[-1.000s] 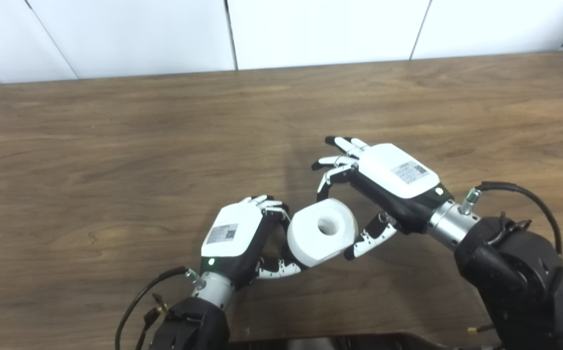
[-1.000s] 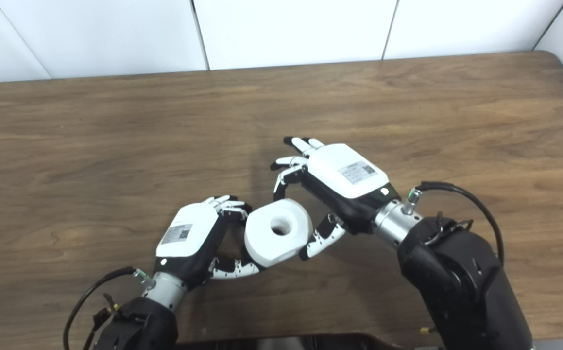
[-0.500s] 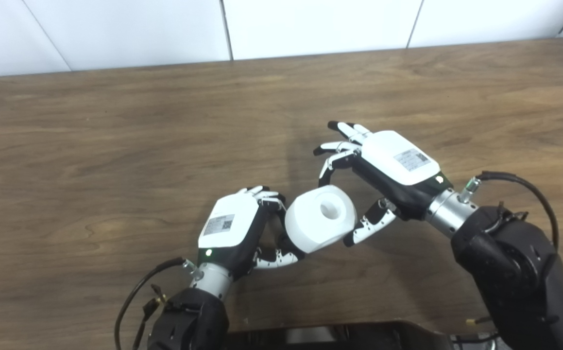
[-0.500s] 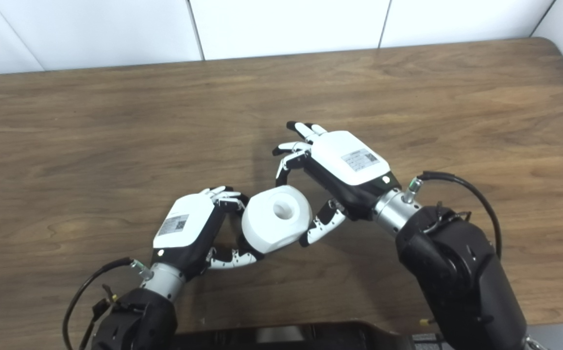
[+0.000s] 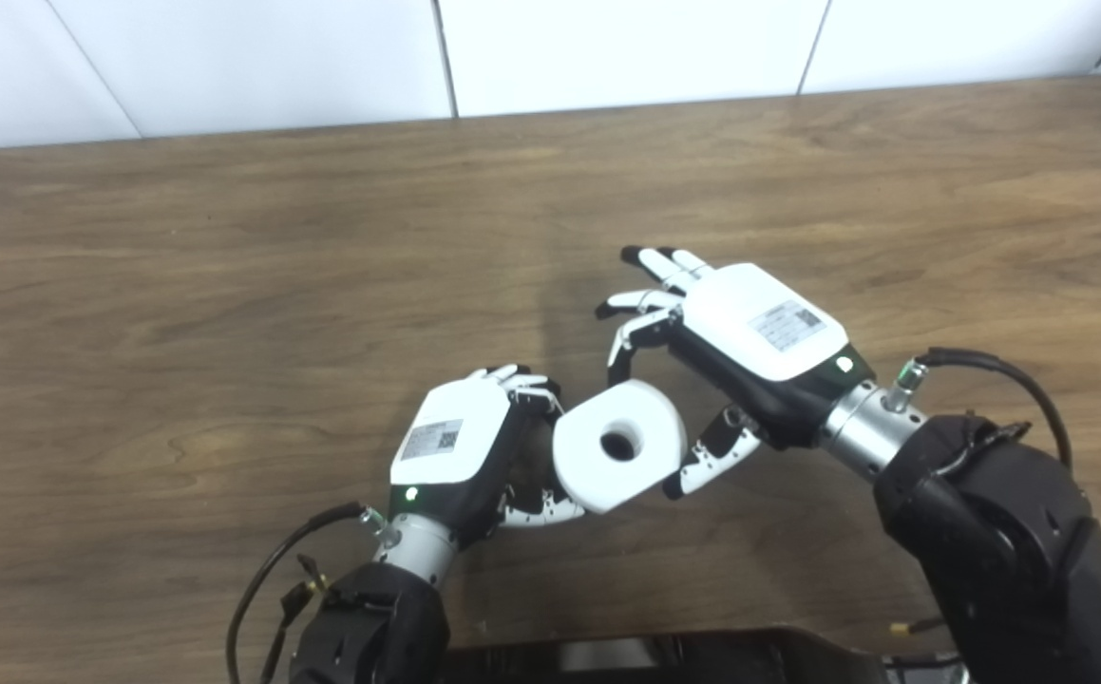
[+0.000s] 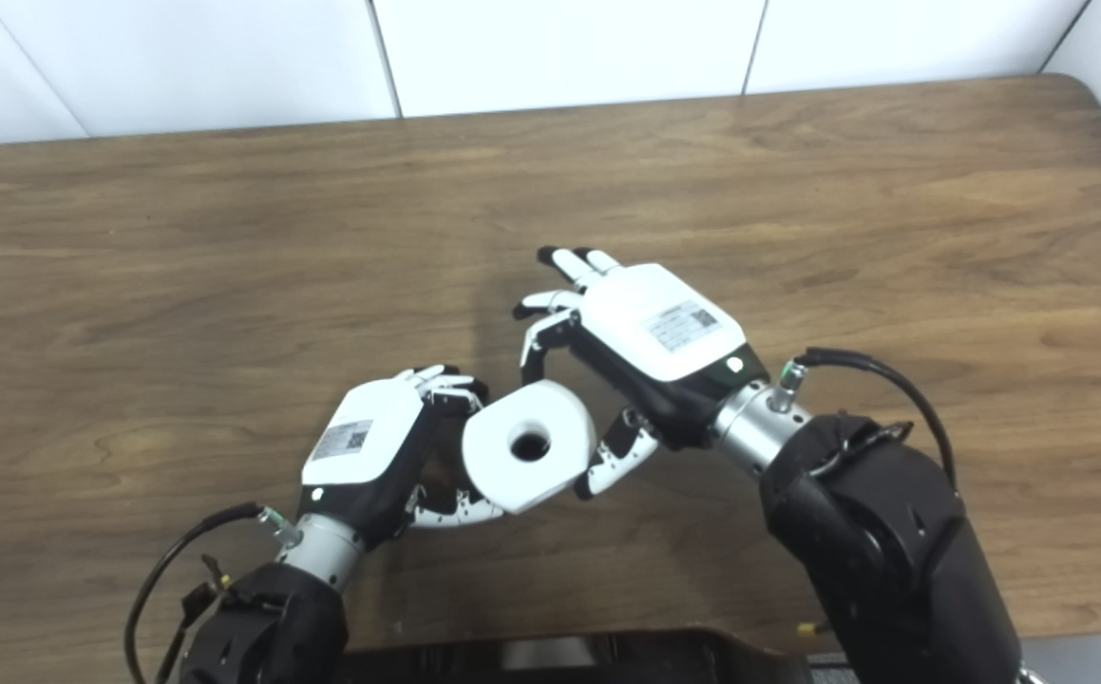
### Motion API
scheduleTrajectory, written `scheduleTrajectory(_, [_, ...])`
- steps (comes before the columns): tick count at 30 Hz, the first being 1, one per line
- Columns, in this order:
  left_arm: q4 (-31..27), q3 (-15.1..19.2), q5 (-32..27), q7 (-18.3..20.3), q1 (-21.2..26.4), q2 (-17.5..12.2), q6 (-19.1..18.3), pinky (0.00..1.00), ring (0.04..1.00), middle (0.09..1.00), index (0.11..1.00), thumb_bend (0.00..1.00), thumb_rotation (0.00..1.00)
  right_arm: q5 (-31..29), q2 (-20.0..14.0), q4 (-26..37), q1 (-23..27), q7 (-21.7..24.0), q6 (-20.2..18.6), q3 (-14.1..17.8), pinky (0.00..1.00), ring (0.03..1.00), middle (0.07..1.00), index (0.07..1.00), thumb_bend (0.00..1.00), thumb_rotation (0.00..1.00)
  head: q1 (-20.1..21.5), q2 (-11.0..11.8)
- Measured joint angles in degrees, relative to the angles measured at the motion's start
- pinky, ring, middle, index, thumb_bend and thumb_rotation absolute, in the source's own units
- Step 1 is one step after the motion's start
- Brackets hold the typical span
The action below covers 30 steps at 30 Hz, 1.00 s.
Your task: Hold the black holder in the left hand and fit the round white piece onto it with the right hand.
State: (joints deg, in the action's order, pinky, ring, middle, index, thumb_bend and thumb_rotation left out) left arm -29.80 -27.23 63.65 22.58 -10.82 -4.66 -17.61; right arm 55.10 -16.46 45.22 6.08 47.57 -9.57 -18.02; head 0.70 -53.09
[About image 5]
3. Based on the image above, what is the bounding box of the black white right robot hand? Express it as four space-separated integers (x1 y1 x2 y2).
595 246 879 501

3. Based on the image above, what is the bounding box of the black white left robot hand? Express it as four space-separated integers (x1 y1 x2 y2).
389 365 587 547

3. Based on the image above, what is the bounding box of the round white plastic piece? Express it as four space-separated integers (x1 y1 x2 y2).
551 379 689 515

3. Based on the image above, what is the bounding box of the black robot torso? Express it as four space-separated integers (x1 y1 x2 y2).
441 625 893 684

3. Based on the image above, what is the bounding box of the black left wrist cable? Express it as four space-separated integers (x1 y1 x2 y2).
225 502 389 684

